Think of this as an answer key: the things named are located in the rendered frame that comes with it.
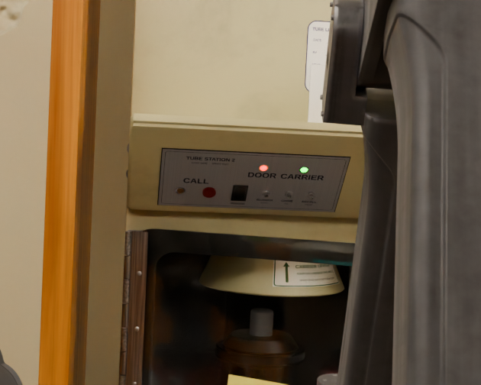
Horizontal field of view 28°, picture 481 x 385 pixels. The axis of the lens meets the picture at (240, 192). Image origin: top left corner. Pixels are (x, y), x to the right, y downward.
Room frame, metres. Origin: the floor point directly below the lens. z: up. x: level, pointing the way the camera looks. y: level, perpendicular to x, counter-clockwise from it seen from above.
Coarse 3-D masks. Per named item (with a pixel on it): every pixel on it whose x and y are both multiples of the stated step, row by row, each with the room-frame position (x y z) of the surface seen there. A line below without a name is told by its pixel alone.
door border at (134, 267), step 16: (144, 240) 1.02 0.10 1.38; (128, 256) 1.02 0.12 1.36; (144, 256) 1.02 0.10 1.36; (128, 272) 1.02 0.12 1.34; (144, 272) 1.02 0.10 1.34; (144, 288) 1.02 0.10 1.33; (128, 304) 1.03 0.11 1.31; (144, 304) 1.02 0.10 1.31; (128, 320) 1.03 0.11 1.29; (128, 336) 1.03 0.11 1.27; (128, 352) 1.03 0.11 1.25; (128, 368) 1.03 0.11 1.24; (128, 384) 1.03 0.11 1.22
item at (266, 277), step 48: (192, 240) 1.01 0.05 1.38; (240, 240) 1.00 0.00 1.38; (288, 240) 0.99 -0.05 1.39; (192, 288) 1.01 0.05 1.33; (240, 288) 1.00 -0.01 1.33; (288, 288) 0.99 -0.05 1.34; (336, 288) 0.98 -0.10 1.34; (144, 336) 1.02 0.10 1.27; (192, 336) 1.01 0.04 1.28; (240, 336) 1.00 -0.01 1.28; (288, 336) 0.99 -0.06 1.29; (336, 336) 0.98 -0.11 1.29; (144, 384) 1.02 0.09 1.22; (192, 384) 1.01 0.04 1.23; (288, 384) 0.99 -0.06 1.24
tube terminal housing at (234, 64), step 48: (144, 0) 1.04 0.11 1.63; (192, 0) 1.05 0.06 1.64; (240, 0) 1.05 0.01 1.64; (288, 0) 1.06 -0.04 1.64; (144, 48) 1.04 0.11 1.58; (192, 48) 1.05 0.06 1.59; (240, 48) 1.05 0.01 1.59; (288, 48) 1.06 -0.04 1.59; (144, 96) 1.04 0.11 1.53; (192, 96) 1.05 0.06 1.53; (240, 96) 1.05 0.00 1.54; (288, 96) 1.06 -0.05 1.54; (336, 240) 1.07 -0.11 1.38
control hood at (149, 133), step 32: (160, 128) 0.93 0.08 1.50; (192, 128) 0.93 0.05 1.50; (224, 128) 0.94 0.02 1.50; (256, 128) 0.94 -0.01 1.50; (288, 128) 0.94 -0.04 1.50; (320, 128) 0.95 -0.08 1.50; (352, 128) 0.95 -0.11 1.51; (128, 160) 0.97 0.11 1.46; (160, 160) 0.96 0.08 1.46; (352, 160) 0.98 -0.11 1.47; (128, 192) 1.00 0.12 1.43; (352, 192) 1.01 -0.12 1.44
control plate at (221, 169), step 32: (192, 160) 0.96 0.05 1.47; (224, 160) 0.97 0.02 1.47; (256, 160) 0.97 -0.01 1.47; (288, 160) 0.97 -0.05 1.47; (320, 160) 0.97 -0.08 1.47; (160, 192) 1.00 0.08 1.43; (192, 192) 1.00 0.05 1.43; (224, 192) 1.00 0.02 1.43; (256, 192) 1.00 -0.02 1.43; (320, 192) 1.01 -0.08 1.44
